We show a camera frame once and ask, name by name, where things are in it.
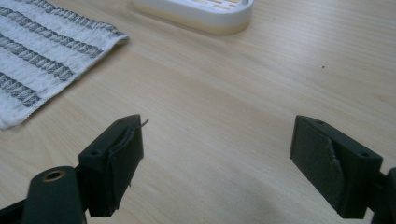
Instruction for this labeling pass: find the white grey striped towel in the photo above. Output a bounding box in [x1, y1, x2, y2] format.
[0, 0, 131, 131]

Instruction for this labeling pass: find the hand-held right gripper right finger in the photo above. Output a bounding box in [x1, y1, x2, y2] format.
[289, 115, 384, 219]

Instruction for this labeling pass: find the white slotted plastic tray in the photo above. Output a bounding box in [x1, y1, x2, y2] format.
[130, 0, 255, 35]

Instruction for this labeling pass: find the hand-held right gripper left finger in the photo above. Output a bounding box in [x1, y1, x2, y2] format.
[78, 114, 149, 218]

